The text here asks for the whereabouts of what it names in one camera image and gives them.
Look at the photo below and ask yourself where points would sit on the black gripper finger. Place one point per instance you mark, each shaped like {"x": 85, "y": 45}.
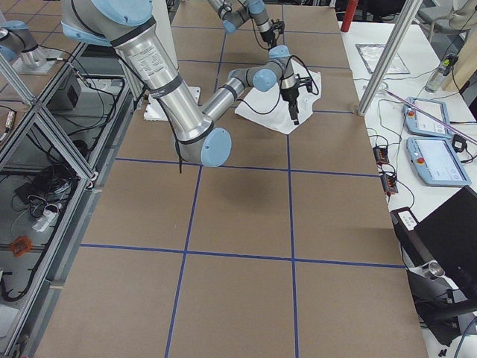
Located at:
{"x": 270, "y": 44}
{"x": 293, "y": 111}

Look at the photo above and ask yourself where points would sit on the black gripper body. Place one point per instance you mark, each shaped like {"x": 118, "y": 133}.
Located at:
{"x": 289, "y": 95}
{"x": 267, "y": 36}

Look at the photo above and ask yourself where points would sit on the white long-sleeve printed shirt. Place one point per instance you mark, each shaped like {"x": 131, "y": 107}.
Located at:
{"x": 269, "y": 110}

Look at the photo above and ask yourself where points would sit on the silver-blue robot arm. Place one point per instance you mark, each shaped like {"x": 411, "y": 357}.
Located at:
{"x": 255, "y": 11}
{"x": 130, "y": 27}

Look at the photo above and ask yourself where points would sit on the red cylinder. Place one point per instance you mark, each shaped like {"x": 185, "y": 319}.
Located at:
{"x": 349, "y": 15}

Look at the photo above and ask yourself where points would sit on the upper orange-black usb hub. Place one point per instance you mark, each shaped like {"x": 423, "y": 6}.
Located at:
{"x": 381, "y": 155}

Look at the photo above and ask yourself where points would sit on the orange-black usb hub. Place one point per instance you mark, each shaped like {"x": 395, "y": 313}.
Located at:
{"x": 389, "y": 184}
{"x": 381, "y": 155}

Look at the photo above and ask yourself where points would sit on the lower orange-black usb hub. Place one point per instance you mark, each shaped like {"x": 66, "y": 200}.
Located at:
{"x": 389, "y": 184}

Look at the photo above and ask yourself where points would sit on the upper blue teach pendant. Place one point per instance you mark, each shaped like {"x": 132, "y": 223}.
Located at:
{"x": 429, "y": 123}

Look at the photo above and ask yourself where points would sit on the blue teach pendant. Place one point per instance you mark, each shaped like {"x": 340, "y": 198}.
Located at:
{"x": 429, "y": 123}
{"x": 436, "y": 163}

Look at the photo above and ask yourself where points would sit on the clear drink bottle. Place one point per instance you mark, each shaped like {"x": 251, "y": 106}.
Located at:
{"x": 441, "y": 72}

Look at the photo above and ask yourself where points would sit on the lower blue teach pendant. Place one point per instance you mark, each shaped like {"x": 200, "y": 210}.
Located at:
{"x": 436, "y": 163}

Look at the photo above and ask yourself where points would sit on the black laptop computer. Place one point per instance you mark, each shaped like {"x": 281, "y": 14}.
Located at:
{"x": 447, "y": 235}

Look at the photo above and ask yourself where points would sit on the grey power supply box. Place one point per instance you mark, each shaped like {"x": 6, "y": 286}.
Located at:
{"x": 67, "y": 95}

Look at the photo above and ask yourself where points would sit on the white power strip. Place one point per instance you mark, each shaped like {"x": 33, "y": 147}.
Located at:
{"x": 45, "y": 220}

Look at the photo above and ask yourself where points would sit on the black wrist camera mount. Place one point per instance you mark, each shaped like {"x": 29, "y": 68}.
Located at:
{"x": 278, "y": 26}
{"x": 306, "y": 82}

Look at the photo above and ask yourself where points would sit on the aluminium frame post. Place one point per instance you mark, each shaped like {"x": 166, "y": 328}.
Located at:
{"x": 400, "y": 28}

